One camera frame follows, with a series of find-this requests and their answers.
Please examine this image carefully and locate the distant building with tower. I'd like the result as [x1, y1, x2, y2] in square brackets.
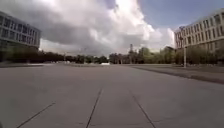
[108, 43, 138, 65]

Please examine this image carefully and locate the grey paved plaza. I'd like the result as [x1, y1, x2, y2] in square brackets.
[0, 63, 224, 128]

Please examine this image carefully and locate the row of dark trees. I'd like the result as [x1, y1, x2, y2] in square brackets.
[0, 45, 110, 65]

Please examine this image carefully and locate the pale pole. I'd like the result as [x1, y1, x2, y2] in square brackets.
[182, 36, 188, 69]

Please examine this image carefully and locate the row of green trees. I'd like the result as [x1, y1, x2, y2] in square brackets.
[137, 45, 224, 66]

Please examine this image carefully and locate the dark raised ground strip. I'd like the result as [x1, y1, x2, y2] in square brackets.
[132, 64, 224, 85]

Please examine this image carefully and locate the pale building with many windows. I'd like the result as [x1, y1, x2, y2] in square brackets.
[173, 8, 224, 53]

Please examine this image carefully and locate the grey glass-fronted building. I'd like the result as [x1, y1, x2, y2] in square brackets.
[0, 10, 42, 51]

